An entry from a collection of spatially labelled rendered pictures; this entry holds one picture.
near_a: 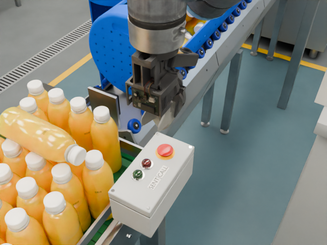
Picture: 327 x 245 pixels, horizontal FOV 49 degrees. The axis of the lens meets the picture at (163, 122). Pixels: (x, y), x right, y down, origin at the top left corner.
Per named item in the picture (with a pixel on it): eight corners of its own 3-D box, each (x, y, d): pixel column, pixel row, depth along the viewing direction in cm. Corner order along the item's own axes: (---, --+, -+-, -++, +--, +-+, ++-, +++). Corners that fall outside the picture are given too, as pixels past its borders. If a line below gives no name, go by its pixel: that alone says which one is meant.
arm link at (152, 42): (146, -2, 61) (199, 11, 57) (147, 25, 64) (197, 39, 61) (116, 21, 55) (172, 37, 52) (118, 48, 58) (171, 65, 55)
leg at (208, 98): (210, 123, 246) (220, 42, 203) (207, 128, 243) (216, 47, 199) (203, 120, 249) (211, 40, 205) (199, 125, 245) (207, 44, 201)
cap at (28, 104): (37, 102, 95) (35, 96, 94) (37, 112, 93) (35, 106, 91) (22, 104, 95) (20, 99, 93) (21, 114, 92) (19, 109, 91)
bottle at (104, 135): (117, 176, 101) (110, 129, 88) (93, 171, 102) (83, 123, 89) (125, 157, 106) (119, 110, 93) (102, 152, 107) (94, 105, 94)
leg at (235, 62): (229, 130, 242) (244, 49, 198) (226, 135, 238) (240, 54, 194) (222, 127, 244) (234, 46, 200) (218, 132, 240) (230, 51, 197)
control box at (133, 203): (192, 173, 89) (195, 145, 82) (151, 238, 77) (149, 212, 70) (157, 158, 93) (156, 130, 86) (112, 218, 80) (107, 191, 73)
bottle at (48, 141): (27, 120, 87) (87, 150, 80) (5, 141, 83) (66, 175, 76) (15, 100, 81) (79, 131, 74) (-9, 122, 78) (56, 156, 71)
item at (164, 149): (175, 149, 81) (175, 146, 81) (168, 161, 79) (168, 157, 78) (162, 144, 83) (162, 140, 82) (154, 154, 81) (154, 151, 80)
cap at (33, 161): (48, 157, 82) (46, 152, 80) (42, 170, 79) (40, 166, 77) (31, 155, 82) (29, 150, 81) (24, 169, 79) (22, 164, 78)
